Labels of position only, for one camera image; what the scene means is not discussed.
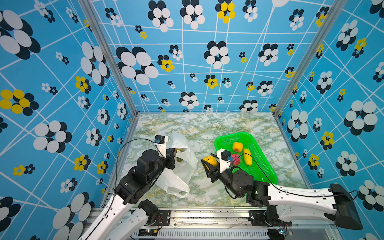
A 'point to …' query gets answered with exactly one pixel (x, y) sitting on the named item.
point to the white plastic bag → (176, 181)
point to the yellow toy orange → (211, 160)
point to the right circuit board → (273, 234)
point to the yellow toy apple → (237, 147)
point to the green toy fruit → (179, 159)
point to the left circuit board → (147, 232)
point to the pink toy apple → (236, 161)
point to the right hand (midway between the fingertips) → (208, 158)
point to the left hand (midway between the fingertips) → (175, 148)
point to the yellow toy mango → (248, 158)
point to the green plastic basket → (253, 161)
